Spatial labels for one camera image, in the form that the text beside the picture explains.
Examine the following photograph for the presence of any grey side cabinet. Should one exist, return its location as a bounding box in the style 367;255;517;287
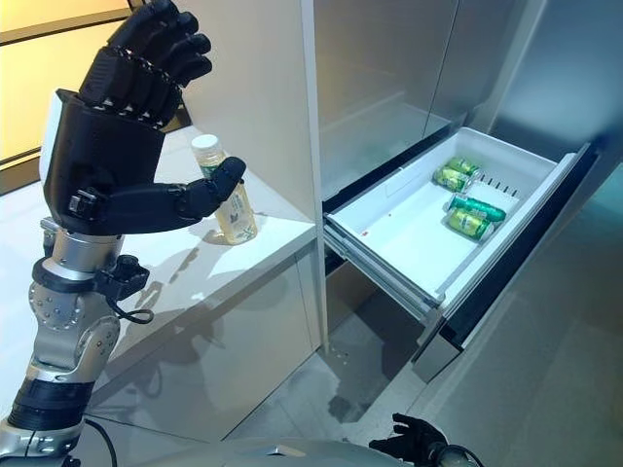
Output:
481;0;623;157

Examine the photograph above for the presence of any tall white cabinet panel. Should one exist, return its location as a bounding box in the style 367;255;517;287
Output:
130;0;332;356

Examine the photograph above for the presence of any grey robot torso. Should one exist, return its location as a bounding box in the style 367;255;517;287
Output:
135;437;405;467

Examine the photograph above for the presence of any white fridge drawer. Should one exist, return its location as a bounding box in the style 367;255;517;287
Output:
323;126;600;349

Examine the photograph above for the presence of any orange window black frame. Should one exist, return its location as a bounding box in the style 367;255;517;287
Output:
0;0;191;196

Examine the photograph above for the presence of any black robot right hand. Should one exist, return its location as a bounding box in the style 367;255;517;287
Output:
368;413;447;463

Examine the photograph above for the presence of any white counter cabinet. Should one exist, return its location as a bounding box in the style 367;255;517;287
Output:
0;124;322;467

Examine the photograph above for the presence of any stainless steel fridge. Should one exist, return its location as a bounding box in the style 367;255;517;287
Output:
311;0;536;385

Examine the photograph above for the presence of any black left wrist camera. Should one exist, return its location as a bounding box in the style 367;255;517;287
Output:
94;253;150;301

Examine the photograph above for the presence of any yellow tea bottle white cap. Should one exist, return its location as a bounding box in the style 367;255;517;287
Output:
191;134;259;244

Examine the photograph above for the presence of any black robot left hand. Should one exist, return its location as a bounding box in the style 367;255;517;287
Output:
41;0;247;237

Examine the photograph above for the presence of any steel lower fridge drawer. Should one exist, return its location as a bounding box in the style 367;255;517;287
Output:
411;325;488;385

